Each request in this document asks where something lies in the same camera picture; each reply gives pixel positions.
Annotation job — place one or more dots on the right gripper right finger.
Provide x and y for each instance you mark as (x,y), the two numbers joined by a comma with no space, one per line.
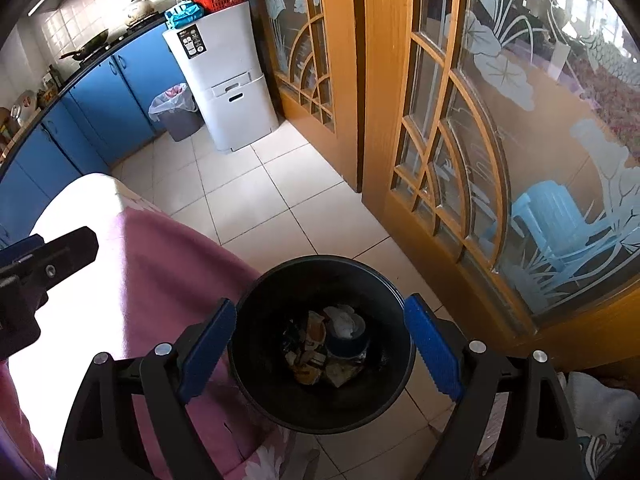
(537,438)

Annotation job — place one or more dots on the grey bin with bag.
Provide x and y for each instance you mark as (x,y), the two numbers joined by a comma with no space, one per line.
(176,110)

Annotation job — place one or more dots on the black wok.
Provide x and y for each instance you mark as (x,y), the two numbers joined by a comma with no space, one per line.
(95,43)

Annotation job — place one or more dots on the white refrigerator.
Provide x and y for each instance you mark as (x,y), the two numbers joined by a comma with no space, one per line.
(217,55)

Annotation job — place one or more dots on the black trash bucket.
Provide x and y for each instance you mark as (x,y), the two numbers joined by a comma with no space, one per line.
(320,345)

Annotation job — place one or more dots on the blue kitchen cabinets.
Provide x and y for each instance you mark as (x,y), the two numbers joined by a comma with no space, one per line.
(100,118)

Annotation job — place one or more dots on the light blue plastic chair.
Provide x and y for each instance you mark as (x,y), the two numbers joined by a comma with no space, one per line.
(555,243)

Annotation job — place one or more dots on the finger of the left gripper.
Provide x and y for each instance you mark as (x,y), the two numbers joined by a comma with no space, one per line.
(56,260)
(20,249)

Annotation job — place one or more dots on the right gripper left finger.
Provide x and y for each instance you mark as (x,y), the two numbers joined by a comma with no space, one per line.
(102,439)

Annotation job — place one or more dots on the orange wooden glass door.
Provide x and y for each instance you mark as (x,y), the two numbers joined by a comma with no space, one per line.
(442,112)

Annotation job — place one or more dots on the purple tablecloth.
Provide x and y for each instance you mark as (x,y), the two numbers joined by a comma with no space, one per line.
(152,277)

